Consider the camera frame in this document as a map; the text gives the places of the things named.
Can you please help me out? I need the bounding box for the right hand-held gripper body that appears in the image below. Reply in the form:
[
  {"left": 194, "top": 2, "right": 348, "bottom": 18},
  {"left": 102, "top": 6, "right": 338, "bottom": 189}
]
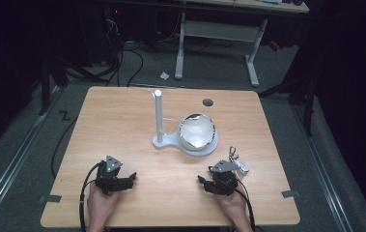
[{"left": 208, "top": 159, "right": 240, "bottom": 196}]

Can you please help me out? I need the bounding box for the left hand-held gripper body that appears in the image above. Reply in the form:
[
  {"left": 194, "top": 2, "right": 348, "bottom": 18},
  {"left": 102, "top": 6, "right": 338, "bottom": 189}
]
[{"left": 95, "top": 155, "right": 125, "bottom": 196}]

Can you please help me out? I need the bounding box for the person's right hand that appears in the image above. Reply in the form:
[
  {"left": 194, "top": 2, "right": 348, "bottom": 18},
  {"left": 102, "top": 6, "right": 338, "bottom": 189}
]
[{"left": 213, "top": 188, "right": 246, "bottom": 226}]

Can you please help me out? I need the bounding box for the person's left hand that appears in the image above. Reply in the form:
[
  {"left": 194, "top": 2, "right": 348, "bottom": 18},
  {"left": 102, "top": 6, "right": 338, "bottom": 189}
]
[{"left": 86, "top": 183, "right": 121, "bottom": 228}]

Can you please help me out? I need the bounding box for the grey tape piece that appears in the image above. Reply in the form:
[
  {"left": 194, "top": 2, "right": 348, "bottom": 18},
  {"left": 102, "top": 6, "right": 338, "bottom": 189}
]
[
  {"left": 38, "top": 194, "right": 63, "bottom": 205},
  {"left": 281, "top": 189, "right": 301, "bottom": 199}
]

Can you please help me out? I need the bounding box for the white stand with pole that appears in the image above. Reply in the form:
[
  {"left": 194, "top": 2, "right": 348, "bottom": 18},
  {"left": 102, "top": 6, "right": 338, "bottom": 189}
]
[{"left": 151, "top": 89, "right": 220, "bottom": 159}]

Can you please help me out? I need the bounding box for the black metal stand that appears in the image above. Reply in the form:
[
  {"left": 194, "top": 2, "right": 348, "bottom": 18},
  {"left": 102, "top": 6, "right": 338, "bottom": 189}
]
[
  {"left": 37, "top": 47, "right": 70, "bottom": 116},
  {"left": 258, "top": 47, "right": 320, "bottom": 137}
]

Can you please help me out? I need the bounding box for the white-legged wooden desk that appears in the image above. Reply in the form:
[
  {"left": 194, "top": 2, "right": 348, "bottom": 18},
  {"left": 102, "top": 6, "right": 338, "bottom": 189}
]
[{"left": 170, "top": 0, "right": 310, "bottom": 88}]

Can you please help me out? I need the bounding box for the keychain with white tag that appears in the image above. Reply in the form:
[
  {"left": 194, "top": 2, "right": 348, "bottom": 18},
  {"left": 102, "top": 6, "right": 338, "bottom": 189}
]
[{"left": 228, "top": 146, "right": 250, "bottom": 177}]

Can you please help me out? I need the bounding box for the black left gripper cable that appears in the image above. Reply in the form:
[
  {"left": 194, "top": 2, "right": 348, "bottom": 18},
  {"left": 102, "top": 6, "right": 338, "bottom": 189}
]
[{"left": 78, "top": 161, "right": 103, "bottom": 232}]

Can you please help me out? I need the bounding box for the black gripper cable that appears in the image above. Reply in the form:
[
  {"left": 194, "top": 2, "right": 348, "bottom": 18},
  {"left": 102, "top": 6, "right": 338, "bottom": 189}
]
[
  {"left": 78, "top": 161, "right": 103, "bottom": 232},
  {"left": 234, "top": 179, "right": 257, "bottom": 232}
]

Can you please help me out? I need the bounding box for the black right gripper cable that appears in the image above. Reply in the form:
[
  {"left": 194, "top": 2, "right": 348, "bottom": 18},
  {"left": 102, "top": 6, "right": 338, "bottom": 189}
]
[{"left": 234, "top": 179, "right": 257, "bottom": 232}]

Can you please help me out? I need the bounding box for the black floor cable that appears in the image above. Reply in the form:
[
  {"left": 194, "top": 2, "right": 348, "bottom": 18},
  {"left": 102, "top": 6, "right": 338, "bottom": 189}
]
[{"left": 50, "top": 116, "right": 79, "bottom": 180}]

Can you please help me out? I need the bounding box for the metal floor rail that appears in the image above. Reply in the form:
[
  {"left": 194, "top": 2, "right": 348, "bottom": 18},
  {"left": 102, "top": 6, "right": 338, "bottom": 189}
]
[
  {"left": 291, "top": 103, "right": 354, "bottom": 232},
  {"left": 0, "top": 86, "right": 63, "bottom": 223}
]

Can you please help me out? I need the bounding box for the bundle of black cables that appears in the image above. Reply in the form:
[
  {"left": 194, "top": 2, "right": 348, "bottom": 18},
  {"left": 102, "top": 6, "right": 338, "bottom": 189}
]
[{"left": 64, "top": 17, "right": 145, "bottom": 88}]

